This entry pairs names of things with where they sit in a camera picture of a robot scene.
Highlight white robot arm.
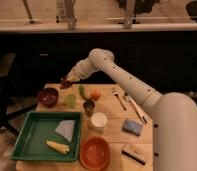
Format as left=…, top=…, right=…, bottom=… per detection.
left=67, top=48, right=197, bottom=171

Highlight orange fruit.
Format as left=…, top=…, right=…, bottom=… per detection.
left=90, top=89, right=101, bottom=101

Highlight white handled spatula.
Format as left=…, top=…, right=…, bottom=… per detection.
left=124, top=92, right=147, bottom=124

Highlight blue sponge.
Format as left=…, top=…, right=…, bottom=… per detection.
left=122, top=120, right=143, bottom=136

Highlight small metal cup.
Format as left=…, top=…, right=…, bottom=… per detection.
left=83, top=100, right=95, bottom=116

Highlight grey folded cloth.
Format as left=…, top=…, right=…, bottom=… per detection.
left=55, top=120, right=75, bottom=142

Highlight orange bowl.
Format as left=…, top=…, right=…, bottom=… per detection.
left=79, top=137, right=111, bottom=171

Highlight green plastic tray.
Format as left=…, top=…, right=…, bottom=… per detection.
left=11, top=112, right=82, bottom=162

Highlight dark red grape bunch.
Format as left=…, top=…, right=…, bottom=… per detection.
left=60, top=77, right=72, bottom=89

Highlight black office chair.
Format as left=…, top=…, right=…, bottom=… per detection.
left=0, top=39, right=38, bottom=141

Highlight yellow corn cob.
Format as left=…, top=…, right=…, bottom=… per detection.
left=46, top=140, right=70, bottom=154

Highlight light green cup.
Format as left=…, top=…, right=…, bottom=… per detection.
left=63, top=94, right=76, bottom=108

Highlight white cup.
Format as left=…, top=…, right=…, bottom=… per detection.
left=90, top=112, right=108, bottom=130

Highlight green cucumber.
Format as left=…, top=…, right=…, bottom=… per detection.
left=79, top=85, right=89, bottom=100

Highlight wooden brush block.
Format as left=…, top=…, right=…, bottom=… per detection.
left=122, top=143, right=149, bottom=165

